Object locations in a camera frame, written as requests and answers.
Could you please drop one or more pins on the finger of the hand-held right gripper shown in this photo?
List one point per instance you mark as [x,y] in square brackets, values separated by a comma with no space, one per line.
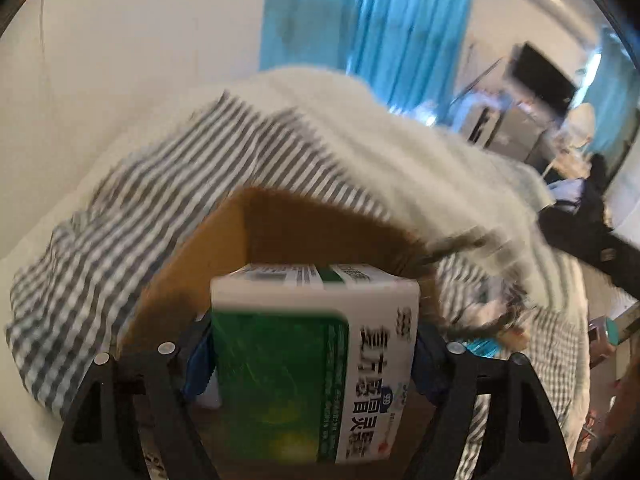
[590,245]

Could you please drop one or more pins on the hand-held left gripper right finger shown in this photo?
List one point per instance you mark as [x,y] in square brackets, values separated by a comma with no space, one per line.
[426,376]

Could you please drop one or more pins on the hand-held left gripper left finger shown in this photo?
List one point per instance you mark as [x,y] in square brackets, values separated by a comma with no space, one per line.
[197,375]

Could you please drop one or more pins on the green and white medicine box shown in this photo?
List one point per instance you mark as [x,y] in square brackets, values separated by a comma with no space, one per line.
[300,360]

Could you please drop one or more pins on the brown cardboard box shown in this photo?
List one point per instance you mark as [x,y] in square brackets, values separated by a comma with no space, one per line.
[280,232]

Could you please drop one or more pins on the black television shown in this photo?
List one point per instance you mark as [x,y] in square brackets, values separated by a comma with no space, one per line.
[542,77]

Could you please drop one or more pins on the grey checkered cloth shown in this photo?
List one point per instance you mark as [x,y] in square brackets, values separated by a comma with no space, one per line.
[165,170]

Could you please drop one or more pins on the pale green blanket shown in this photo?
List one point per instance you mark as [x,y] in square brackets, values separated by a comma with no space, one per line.
[380,140]

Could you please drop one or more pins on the white air conditioner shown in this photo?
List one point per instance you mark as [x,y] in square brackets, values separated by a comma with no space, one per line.
[557,7]

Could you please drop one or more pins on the blue curtain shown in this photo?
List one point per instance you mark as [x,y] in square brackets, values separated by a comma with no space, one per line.
[400,20]

